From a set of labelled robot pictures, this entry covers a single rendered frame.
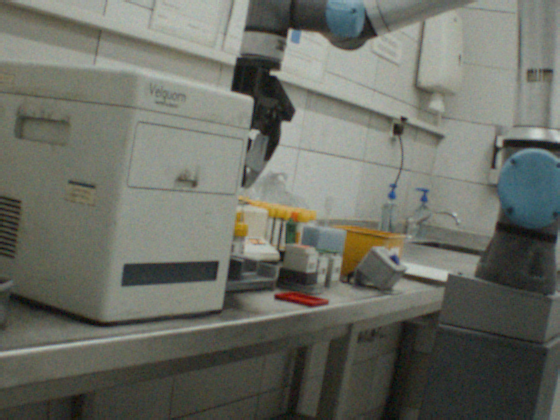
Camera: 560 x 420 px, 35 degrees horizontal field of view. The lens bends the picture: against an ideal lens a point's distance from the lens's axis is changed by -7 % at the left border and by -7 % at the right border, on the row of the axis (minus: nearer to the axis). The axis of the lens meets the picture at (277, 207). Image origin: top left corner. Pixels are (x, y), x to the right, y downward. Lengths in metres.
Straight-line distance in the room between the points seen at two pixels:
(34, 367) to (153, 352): 0.22
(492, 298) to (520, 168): 0.24
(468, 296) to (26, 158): 0.76
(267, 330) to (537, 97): 0.54
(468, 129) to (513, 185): 2.69
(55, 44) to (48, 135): 0.75
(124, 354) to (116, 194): 0.18
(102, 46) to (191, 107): 0.87
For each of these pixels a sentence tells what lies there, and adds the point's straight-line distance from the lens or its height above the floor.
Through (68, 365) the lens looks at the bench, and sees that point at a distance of 0.97.
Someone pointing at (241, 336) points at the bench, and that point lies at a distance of 1.28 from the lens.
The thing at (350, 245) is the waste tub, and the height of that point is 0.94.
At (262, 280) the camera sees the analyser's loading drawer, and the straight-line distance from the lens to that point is 1.41.
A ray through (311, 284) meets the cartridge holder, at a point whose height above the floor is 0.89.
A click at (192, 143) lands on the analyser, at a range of 1.16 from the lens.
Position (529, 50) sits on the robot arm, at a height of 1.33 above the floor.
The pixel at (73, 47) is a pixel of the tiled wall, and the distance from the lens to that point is 1.93.
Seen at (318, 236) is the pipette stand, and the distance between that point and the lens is 1.84.
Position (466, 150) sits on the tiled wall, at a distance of 4.07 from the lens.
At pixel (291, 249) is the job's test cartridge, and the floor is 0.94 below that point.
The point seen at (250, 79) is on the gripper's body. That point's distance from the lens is 1.52.
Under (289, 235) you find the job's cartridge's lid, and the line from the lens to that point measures 1.67.
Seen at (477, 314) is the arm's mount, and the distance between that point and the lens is 1.52.
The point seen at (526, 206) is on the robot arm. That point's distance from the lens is 1.39.
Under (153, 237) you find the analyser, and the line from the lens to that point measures 1.12.
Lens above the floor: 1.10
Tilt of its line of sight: 3 degrees down
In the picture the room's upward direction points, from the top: 9 degrees clockwise
